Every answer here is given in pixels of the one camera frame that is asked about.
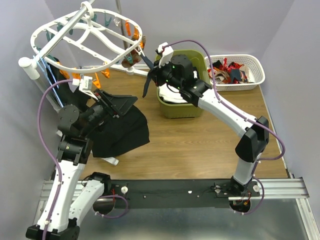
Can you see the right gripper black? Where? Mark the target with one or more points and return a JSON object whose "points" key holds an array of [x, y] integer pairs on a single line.
{"points": [[155, 73]]}

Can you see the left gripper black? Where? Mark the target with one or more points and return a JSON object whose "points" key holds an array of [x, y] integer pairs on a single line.
{"points": [[116, 105]]}

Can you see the brown argyle sock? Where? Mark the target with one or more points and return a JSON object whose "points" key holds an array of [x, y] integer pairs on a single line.
{"points": [[133, 57], [220, 76]]}

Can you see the red snowflake sock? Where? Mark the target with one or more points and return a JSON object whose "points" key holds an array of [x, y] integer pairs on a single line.
{"points": [[229, 67]]}

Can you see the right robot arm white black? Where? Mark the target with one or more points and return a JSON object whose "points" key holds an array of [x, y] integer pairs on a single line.
{"points": [[254, 137]]}

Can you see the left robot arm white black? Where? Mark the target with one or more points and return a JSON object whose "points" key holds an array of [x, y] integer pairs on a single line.
{"points": [[63, 214]]}

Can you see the white folded cloth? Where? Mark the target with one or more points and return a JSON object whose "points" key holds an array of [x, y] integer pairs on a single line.
{"points": [[171, 94]]}

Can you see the black garment pile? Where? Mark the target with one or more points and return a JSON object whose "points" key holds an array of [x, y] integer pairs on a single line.
{"points": [[112, 138]]}

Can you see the white perforated basket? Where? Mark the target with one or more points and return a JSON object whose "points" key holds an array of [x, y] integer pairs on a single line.
{"points": [[251, 66]]}

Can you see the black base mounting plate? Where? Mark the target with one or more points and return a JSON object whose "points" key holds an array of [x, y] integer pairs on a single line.
{"points": [[183, 193]]}

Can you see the white drying rack stand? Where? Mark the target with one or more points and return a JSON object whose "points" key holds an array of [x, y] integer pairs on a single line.
{"points": [[74, 28]]}

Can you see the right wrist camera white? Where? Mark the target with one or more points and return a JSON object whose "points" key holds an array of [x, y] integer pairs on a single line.
{"points": [[165, 52]]}

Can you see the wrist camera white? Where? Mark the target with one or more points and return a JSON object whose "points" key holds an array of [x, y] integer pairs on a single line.
{"points": [[165, 52], [85, 85]]}

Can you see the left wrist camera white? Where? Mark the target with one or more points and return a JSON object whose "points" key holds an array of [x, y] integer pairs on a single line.
{"points": [[85, 85]]}

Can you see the aluminium frame rail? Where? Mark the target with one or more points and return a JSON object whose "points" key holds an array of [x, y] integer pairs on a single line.
{"points": [[269, 189]]}

